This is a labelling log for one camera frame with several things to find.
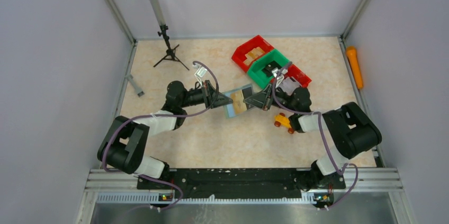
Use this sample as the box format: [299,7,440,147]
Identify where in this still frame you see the orange patterned card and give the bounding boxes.
[230,90,250,115]

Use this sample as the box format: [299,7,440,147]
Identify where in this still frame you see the wooden blocks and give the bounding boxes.
[244,47,265,66]

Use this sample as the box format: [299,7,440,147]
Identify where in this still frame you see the near red bin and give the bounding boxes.
[282,64,312,88]

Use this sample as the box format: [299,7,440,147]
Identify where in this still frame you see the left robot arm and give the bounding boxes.
[97,80,233,179]

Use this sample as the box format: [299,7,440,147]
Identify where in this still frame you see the small grey tool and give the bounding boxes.
[125,74,145,97]

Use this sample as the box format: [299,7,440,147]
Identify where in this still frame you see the black credit card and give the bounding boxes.
[242,86,254,99]

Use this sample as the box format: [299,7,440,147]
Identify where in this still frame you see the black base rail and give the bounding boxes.
[137,168,346,199]

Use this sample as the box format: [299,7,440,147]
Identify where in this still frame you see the far red bin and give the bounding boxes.
[231,35,274,73]

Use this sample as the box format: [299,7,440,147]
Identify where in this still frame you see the green card holder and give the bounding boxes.
[224,84,255,119]

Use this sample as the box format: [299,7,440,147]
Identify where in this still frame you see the green bin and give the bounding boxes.
[247,49,290,89]

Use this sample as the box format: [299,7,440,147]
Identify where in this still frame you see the yellow toy car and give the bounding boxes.
[274,113,295,134]

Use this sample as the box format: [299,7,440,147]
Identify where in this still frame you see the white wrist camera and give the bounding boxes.
[272,68,288,87]
[194,67,208,84]

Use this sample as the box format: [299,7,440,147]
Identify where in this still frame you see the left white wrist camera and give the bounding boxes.
[194,67,208,84]

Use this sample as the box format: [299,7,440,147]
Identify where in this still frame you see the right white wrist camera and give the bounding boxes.
[272,68,288,87]

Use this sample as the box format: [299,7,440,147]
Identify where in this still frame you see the orange flashlight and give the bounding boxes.
[346,46,364,89]

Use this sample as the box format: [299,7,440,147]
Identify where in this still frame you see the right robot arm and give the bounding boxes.
[244,85,382,188]

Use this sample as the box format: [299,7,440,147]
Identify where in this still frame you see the clear plastic bags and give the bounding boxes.
[279,77,302,95]

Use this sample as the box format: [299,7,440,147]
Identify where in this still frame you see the red bin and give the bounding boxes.
[231,35,274,73]
[282,64,312,88]

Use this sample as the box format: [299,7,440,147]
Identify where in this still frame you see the black item in green bin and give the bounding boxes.
[262,61,282,77]

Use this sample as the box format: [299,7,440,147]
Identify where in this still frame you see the black tripod with grey tube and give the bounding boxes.
[149,0,190,70]

